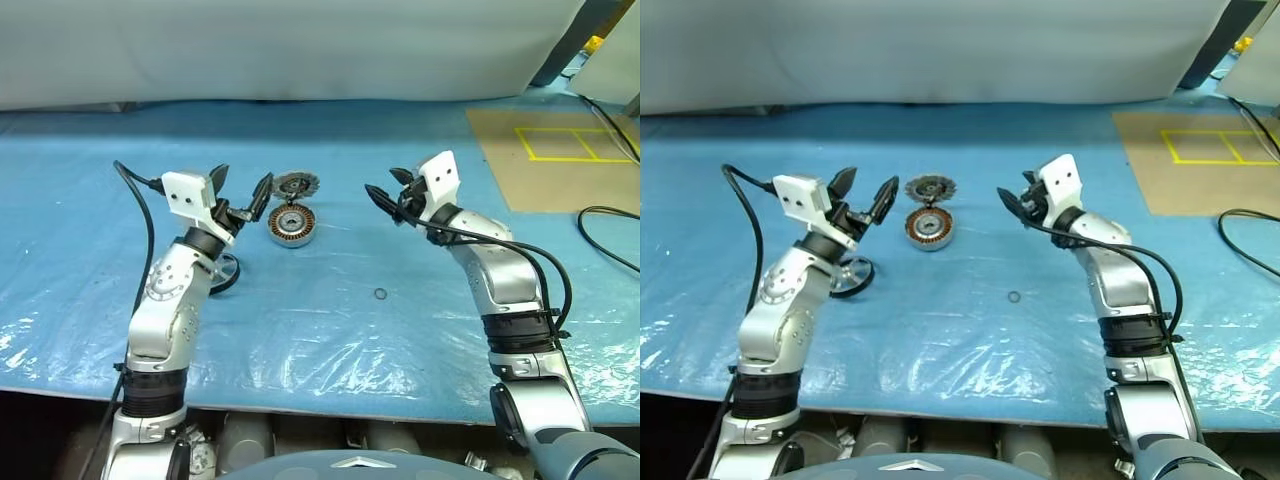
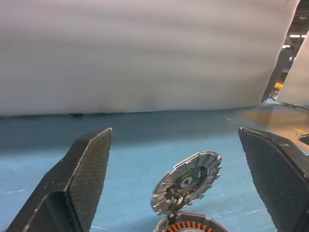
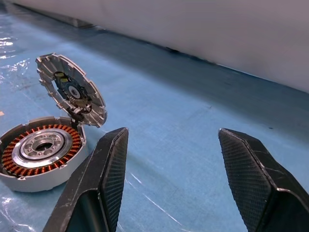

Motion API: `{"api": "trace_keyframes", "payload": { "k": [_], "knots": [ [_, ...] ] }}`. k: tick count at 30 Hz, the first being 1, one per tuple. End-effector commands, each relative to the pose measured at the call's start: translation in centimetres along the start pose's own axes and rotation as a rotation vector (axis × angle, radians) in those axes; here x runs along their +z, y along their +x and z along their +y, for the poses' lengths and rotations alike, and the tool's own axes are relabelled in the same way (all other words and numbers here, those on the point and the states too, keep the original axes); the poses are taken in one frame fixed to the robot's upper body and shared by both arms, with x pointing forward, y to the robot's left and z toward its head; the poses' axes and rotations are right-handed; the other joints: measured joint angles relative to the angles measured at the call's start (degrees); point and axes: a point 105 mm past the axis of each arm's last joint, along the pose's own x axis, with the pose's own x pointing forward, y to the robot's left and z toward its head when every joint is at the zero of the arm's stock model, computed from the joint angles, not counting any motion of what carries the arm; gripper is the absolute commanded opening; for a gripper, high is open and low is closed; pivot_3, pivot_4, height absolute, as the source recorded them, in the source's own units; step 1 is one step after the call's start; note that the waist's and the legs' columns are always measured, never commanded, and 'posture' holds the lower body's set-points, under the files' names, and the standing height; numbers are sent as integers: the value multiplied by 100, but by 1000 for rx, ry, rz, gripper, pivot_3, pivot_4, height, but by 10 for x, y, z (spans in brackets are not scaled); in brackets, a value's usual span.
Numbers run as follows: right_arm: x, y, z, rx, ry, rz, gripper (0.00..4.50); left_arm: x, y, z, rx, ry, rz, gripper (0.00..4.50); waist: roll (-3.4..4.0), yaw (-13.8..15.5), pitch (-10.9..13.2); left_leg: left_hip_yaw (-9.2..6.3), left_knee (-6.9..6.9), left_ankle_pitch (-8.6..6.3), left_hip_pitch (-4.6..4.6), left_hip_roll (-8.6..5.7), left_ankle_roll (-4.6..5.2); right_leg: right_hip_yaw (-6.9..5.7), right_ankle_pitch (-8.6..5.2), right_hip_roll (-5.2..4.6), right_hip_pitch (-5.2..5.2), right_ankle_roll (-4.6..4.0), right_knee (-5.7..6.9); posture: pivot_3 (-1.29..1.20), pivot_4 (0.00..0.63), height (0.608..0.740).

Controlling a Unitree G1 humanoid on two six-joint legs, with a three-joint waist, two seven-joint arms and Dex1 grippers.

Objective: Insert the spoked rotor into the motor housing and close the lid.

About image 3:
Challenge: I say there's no silver motor end cover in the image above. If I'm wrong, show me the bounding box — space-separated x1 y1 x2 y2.
35 53 108 128

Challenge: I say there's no blue table cover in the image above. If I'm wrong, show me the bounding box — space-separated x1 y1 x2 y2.
0 0 309 232

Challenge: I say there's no white backdrop sheet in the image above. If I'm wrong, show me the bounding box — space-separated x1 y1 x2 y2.
7 0 309 94

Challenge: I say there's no silver motor housing with stator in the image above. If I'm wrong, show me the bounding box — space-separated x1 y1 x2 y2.
0 116 89 193

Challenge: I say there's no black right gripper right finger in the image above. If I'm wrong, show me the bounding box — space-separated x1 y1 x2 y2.
218 128 309 232

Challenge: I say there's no clear plastic film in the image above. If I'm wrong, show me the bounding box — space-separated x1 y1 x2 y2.
0 33 186 232

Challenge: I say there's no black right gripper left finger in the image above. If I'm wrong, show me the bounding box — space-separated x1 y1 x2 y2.
42 127 129 232

